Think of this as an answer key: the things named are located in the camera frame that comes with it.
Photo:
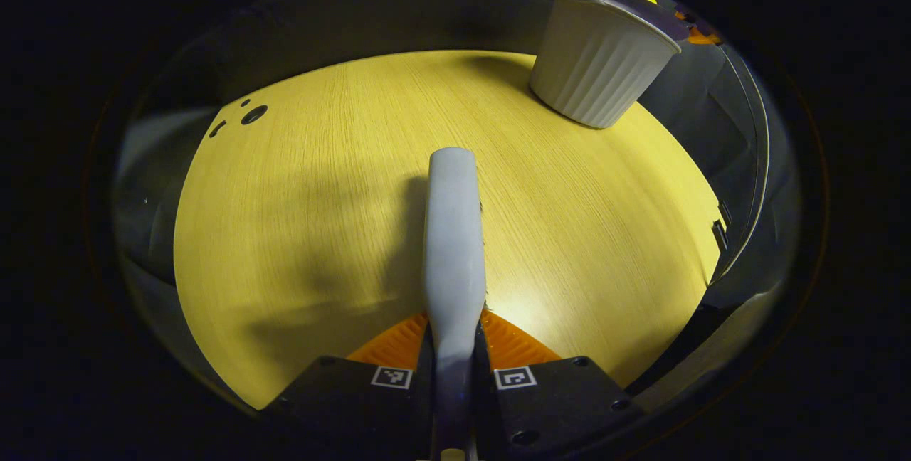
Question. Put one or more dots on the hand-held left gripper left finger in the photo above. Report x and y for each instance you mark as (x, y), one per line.
(356, 404)

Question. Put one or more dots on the grey dustpan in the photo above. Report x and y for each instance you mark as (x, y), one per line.
(655, 20)

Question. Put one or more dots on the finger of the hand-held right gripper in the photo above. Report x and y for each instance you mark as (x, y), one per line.
(702, 38)

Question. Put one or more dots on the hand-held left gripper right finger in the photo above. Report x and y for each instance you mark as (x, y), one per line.
(562, 404)

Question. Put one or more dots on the white ribbed garbage bin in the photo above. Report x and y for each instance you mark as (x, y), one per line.
(598, 70)

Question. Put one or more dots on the small grey broom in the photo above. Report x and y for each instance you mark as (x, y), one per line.
(454, 247)

